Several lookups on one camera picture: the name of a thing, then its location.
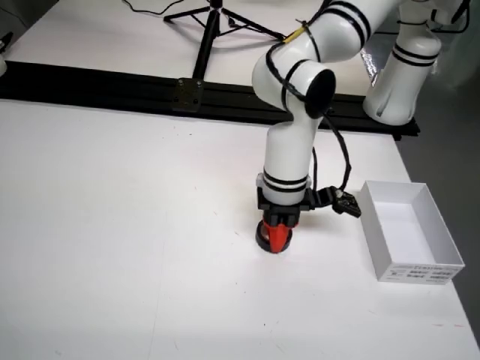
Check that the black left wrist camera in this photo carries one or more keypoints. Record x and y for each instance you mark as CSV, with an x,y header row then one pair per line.
x,y
347,204

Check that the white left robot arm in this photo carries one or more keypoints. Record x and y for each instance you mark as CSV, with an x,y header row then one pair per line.
x,y
288,150

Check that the black bracket plate with screws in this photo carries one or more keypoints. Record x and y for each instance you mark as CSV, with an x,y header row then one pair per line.
x,y
187,95

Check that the black aluminium rail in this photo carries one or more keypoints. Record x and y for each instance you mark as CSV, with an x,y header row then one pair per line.
x,y
112,88

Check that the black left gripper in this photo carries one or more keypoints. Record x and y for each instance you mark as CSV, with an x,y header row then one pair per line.
x,y
285,213

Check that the black tape roll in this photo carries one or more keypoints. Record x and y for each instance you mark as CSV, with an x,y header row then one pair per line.
x,y
260,242

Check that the white cardboard bin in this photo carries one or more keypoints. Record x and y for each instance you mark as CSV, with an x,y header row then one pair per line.
x,y
412,225

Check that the black tripod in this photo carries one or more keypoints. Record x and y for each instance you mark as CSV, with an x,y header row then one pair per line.
x,y
205,48

